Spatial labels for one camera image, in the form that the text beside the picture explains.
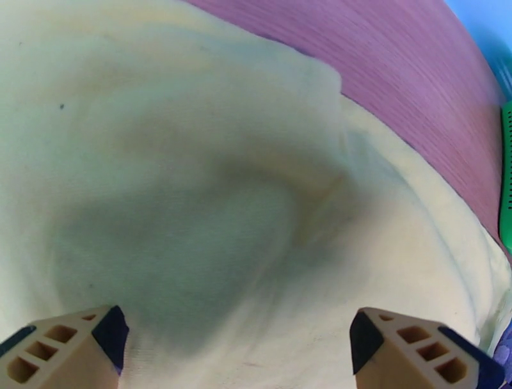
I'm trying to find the green plastic basket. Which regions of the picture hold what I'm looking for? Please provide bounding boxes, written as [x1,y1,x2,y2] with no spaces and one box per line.
[499,99,512,255]

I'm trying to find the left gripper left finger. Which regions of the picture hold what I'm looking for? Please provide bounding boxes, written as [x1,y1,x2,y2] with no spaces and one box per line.
[0,305,130,389]

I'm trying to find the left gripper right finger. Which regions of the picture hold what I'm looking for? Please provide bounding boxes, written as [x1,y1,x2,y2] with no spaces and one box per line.
[349,306,506,389]

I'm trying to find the yellow trousers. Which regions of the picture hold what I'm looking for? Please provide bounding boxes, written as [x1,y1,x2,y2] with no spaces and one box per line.
[0,0,512,389]

